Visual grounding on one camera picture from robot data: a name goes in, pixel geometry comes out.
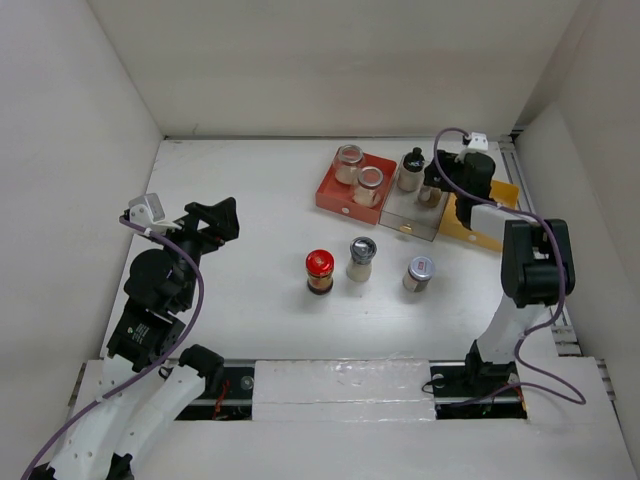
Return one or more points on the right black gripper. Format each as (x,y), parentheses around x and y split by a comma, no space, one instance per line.
(446,161)

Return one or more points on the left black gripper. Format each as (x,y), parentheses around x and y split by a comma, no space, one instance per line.
(223,220)

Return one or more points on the black faceted lid jar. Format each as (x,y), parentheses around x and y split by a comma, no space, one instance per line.
(429,197)

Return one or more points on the black knob lid shaker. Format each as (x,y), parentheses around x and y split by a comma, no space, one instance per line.
(410,175)

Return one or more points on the glass jar of rice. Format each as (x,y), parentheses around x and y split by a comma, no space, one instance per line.
(347,164)

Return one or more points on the silver lid jar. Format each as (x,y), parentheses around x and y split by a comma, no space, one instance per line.
(419,273)

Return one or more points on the black silver lid shaker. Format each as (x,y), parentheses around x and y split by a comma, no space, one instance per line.
(362,251)

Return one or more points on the red lid sauce jar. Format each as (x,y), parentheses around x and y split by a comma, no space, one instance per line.
(320,266)

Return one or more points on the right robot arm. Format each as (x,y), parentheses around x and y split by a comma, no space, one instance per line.
(537,270)

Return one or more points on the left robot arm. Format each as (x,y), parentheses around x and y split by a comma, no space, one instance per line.
(138,396)

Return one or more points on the clear plastic tray box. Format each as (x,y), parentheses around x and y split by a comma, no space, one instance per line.
(402,212)

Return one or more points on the yellow tray box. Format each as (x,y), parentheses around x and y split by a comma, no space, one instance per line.
(450,226)

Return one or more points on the red tray box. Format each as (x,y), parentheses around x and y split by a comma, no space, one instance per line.
(336,197)

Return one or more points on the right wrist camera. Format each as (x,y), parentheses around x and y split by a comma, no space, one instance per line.
(473,143)

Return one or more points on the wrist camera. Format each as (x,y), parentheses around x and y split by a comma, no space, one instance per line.
(473,143)
(145,214)

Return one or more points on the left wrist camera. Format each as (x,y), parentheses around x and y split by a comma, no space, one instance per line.
(145,214)

